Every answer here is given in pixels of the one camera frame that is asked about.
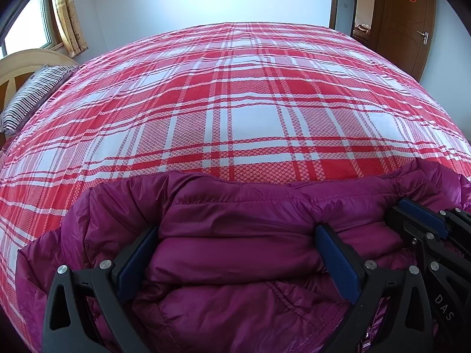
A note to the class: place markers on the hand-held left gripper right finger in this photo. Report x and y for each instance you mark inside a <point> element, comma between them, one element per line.
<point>338,261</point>

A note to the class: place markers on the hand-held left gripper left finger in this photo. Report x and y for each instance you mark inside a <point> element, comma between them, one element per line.
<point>134,264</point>

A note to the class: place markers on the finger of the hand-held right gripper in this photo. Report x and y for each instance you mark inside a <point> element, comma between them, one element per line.
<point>423,215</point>
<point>408,224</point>

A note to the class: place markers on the purple down jacket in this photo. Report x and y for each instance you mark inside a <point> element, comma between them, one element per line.
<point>235,235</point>

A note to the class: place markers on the bed with red plaid sheet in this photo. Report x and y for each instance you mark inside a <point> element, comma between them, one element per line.
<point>257,117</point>

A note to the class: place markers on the brown wooden door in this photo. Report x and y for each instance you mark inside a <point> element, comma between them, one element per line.
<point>401,36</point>

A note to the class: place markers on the brown sofa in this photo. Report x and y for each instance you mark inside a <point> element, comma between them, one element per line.
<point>362,31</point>

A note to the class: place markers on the striped pillow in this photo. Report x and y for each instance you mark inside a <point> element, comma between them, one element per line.
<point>33,92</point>

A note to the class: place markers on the cream and brown headboard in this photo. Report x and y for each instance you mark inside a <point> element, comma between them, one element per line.
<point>29,62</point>

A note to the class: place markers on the narrow yellow curtain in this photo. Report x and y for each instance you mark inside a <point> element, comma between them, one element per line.
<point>70,18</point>

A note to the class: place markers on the window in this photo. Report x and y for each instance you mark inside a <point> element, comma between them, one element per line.
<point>36,25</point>

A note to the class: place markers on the brown door frame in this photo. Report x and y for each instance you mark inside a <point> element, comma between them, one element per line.
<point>334,0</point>

